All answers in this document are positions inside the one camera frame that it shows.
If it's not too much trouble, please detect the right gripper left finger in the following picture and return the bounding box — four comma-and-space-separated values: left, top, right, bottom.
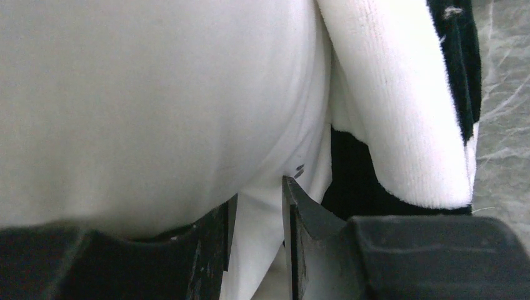
1, 197, 237, 299

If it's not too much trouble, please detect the black white checkered pillowcase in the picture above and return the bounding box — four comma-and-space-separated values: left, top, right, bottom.
318, 1, 483, 219

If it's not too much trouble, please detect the white pillow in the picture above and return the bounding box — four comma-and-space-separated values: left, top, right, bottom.
1, 1, 331, 299

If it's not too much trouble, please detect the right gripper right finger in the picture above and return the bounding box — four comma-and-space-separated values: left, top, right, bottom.
282, 177, 529, 299

